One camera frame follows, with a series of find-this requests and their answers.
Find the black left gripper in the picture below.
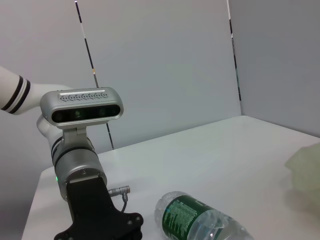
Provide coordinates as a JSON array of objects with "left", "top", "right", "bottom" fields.
[{"left": 53, "top": 176, "right": 145, "bottom": 240}]

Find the clear green-label water bottle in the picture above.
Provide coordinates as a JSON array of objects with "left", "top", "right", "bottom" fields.
[{"left": 153, "top": 191, "right": 256, "bottom": 240}]

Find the pale green glass fruit bowl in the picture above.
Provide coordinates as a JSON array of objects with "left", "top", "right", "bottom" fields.
[{"left": 284, "top": 142, "right": 320, "bottom": 213}]

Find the left gripper cable with plugs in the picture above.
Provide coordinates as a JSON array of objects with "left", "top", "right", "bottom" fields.
[{"left": 107, "top": 184, "right": 131, "bottom": 213}]

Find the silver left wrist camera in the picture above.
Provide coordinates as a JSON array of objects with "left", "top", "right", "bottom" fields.
[{"left": 39, "top": 86, "right": 124, "bottom": 148}]

